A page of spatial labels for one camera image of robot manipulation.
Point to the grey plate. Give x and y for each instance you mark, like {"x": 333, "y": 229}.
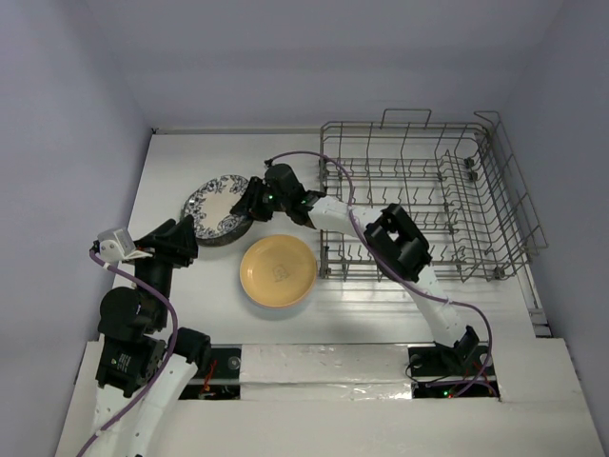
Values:
{"x": 227, "y": 238}

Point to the blue patterned plate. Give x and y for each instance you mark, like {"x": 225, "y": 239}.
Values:
{"x": 210, "y": 207}

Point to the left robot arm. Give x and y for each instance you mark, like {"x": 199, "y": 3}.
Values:
{"x": 147, "y": 358}

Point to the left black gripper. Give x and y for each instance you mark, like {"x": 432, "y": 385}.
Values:
{"x": 186, "y": 238}

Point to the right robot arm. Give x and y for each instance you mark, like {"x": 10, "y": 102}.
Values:
{"x": 399, "y": 248}

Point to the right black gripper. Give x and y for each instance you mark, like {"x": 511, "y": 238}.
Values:
{"x": 254, "y": 198}

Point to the metal wire dish rack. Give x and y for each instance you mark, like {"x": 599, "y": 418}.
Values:
{"x": 458, "y": 180}

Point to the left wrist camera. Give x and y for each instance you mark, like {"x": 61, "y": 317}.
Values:
{"x": 116, "y": 246}

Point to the yellow plate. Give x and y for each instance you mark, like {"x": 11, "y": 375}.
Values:
{"x": 281, "y": 263}

